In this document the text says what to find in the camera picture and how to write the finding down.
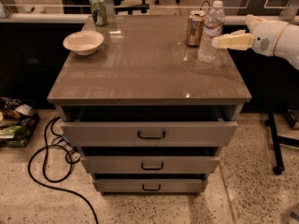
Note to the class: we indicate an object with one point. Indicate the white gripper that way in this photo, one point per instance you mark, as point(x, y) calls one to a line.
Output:
point(265, 37)

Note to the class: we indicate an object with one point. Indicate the clear plastic water bottle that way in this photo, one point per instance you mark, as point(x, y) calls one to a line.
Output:
point(213, 24)

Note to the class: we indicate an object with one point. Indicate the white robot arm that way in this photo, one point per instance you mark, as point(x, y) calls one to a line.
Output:
point(288, 45)

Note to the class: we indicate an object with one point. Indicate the white paper bowl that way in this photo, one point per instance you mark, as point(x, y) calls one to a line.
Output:
point(84, 42)

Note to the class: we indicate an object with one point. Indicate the gold soda can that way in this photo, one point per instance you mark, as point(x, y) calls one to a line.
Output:
point(195, 27)

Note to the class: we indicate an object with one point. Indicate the top grey drawer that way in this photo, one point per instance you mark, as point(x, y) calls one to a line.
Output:
point(150, 134)

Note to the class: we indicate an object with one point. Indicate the grey drawer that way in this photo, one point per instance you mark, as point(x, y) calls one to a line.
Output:
point(150, 134)
point(150, 164)
point(106, 186)

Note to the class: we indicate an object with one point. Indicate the black rolling stand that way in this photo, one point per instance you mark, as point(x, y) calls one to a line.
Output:
point(277, 141)

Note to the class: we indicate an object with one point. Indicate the grey three-drawer cabinet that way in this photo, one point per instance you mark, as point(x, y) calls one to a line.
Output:
point(144, 72)

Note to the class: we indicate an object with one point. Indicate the green soda can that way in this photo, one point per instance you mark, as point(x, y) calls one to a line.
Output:
point(99, 12)

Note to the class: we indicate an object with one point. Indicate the middle grey drawer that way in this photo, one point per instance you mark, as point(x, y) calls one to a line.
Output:
point(150, 164)

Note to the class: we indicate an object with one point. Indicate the bottom grey drawer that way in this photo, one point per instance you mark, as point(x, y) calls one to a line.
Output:
point(106, 186)

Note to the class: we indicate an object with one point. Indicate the basket of snack bags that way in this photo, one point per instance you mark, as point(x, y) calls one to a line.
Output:
point(18, 120)

